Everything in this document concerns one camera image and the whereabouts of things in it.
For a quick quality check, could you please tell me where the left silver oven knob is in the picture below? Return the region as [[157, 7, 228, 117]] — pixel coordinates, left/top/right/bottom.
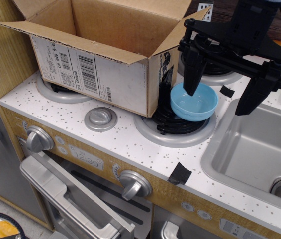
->
[[26, 125, 55, 153]]

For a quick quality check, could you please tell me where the black cable on floor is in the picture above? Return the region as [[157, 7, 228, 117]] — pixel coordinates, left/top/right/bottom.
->
[[0, 211, 24, 239]]

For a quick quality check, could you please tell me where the white wall outlet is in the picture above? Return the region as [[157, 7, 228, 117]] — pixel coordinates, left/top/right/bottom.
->
[[196, 2, 213, 24]]

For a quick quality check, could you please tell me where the right silver oven knob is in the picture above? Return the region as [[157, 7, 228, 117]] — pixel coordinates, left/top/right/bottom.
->
[[120, 170, 152, 201]]

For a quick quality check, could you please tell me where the black tape piece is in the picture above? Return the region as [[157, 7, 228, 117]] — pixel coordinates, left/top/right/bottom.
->
[[220, 85, 235, 98], [168, 162, 192, 185]]

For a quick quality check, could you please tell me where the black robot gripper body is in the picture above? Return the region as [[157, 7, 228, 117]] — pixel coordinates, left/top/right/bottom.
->
[[179, 0, 281, 89]]

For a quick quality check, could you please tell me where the orange object on floor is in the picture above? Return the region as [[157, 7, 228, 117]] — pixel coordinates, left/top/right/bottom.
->
[[0, 221, 19, 238]]

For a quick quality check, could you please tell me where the silver oven door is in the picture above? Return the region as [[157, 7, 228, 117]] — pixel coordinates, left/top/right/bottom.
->
[[19, 150, 153, 239]]

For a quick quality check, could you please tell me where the back left stove burner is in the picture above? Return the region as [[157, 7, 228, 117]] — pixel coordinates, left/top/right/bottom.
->
[[36, 73, 92, 104]]

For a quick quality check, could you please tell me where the back right black stove burner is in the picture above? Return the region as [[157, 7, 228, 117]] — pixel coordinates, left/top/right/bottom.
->
[[177, 34, 244, 87]]

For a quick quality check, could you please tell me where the grey toy refrigerator door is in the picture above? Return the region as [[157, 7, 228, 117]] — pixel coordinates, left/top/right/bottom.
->
[[0, 117, 47, 224]]

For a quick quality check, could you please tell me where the silver dishwasher handle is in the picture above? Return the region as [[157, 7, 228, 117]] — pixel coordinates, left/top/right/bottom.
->
[[159, 221, 180, 239]]

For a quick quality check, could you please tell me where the black stove burner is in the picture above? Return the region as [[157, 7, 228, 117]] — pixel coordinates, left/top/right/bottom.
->
[[177, 34, 244, 87], [134, 103, 216, 148]]

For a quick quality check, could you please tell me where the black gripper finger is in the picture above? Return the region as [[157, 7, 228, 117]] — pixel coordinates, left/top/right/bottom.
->
[[235, 61, 281, 116], [184, 42, 207, 96]]

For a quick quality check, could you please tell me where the grey toy sink basin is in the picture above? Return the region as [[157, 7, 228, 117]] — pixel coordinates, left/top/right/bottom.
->
[[201, 100, 281, 209]]

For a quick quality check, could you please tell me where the black tape piece back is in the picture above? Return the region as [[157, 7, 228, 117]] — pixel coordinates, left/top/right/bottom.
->
[[220, 85, 235, 98]]

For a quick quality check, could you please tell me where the front right black stove burner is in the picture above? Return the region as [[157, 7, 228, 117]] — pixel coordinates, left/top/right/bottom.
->
[[134, 103, 216, 148]]

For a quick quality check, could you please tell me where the black tape piece front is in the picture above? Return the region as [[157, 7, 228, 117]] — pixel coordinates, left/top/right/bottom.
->
[[168, 162, 192, 185]]

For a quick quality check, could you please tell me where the silver oven knob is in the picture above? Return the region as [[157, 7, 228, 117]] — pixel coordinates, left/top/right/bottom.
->
[[26, 125, 55, 153], [120, 170, 152, 201]]

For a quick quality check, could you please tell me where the grey round stovetop knob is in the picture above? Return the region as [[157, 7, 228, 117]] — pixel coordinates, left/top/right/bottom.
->
[[84, 107, 117, 132]]

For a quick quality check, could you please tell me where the light blue plastic bowl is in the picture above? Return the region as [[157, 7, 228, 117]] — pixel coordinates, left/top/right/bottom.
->
[[170, 83, 218, 122]]

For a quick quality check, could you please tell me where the oven clock display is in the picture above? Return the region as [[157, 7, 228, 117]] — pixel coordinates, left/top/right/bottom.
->
[[68, 145, 104, 171]]

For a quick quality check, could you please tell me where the open cardboard shipping box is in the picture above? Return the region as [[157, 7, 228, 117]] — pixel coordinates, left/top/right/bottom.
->
[[0, 0, 212, 118]]

